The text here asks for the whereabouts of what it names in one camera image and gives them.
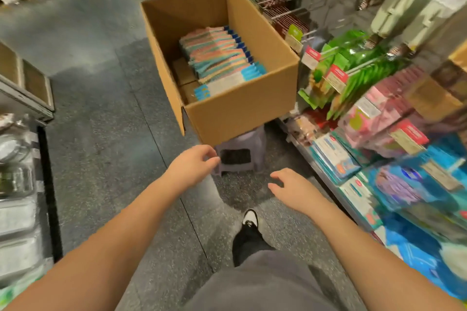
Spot shelf with packaged goods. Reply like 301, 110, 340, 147
0, 41, 55, 301

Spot person's left hand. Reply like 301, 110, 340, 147
166, 144, 221, 191

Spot grey plastic stool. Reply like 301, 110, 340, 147
215, 125, 267, 175

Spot person's right hand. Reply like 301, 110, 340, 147
268, 169, 325, 217

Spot blue glove packets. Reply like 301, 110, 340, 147
383, 212, 467, 301

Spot dishcloth packets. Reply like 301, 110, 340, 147
193, 63, 267, 100

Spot teal cloth packets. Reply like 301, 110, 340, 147
310, 128, 467, 242

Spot person's grey trousers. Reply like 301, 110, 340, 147
186, 223, 340, 311

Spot colourful sponge packets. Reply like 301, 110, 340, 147
179, 25, 252, 82

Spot brown cardboard box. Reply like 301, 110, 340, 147
141, 0, 300, 146

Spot hanging green packets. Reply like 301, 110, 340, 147
298, 29, 410, 119

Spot person's black shoe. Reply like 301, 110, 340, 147
242, 208, 260, 229

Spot pink goods pile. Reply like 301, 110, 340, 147
339, 67, 431, 158

